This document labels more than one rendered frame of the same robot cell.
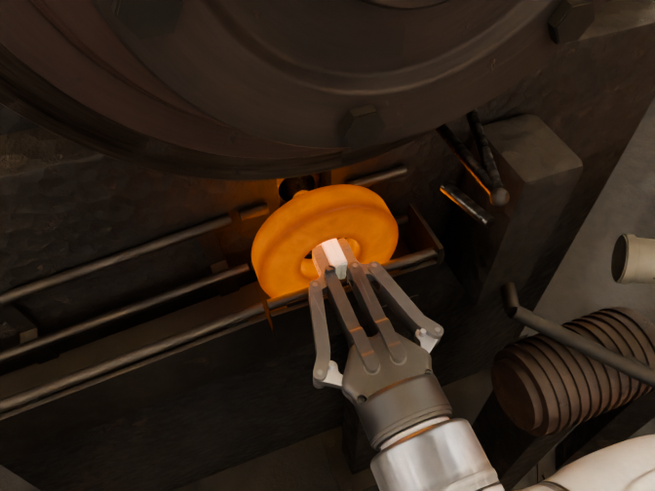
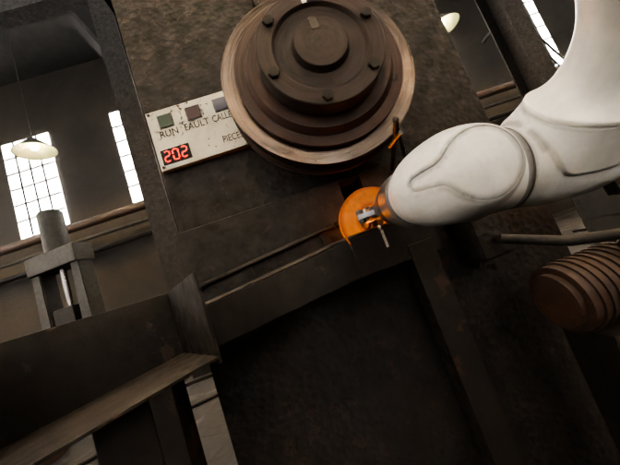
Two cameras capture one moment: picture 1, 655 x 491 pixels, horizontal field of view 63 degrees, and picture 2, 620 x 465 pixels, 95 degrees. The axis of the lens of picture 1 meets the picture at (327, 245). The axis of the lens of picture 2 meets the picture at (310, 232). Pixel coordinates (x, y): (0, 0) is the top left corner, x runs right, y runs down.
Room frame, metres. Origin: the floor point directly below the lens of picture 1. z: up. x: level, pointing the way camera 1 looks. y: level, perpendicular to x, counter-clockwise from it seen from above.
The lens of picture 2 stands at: (-0.34, -0.06, 0.67)
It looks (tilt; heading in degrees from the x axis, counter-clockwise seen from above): 7 degrees up; 17
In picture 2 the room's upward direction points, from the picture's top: 20 degrees counter-clockwise
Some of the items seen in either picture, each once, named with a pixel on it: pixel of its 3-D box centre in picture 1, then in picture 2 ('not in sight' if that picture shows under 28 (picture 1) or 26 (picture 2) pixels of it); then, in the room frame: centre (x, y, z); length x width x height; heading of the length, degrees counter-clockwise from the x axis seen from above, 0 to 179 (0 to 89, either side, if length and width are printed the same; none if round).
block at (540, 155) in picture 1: (500, 215); (468, 210); (0.44, -0.21, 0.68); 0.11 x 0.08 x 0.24; 21
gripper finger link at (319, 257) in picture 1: (316, 272); not in sight; (0.31, 0.01, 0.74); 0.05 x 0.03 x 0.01; 21
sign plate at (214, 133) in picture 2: not in sight; (199, 129); (0.32, 0.36, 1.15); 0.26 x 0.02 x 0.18; 111
